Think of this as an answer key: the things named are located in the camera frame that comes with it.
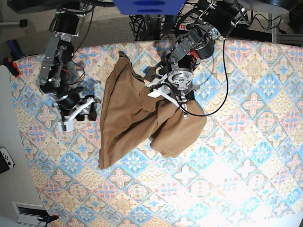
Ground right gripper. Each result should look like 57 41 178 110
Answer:
52 96 99 132

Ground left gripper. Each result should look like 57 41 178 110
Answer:
146 74 201 118

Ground brown t-shirt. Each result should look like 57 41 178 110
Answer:
98 52 207 170

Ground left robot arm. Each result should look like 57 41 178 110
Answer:
91 0 246 119

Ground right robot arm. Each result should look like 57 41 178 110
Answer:
36 6 100 132

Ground white power strip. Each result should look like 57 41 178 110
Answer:
174 22 195 34

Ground red black clamp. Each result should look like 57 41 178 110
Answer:
3 57 21 78

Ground game console controller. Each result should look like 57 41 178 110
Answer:
0 147 15 174

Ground patterned tablecloth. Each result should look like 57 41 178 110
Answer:
10 39 303 227

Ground blue plastic box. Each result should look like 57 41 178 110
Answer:
113 0 186 15

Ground black orange clamp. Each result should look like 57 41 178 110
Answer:
37 210 59 226

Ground tangled black cables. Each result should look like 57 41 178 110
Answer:
129 14 176 42

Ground white wall vent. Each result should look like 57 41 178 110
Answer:
12 201 47 227

